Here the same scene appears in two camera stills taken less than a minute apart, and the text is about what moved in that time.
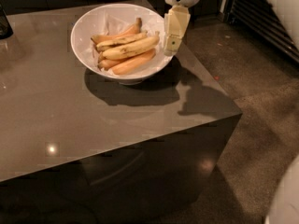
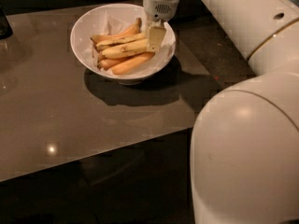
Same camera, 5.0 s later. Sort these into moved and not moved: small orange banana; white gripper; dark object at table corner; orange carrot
Moved: white gripper
Not moved: dark object at table corner; orange carrot; small orange banana
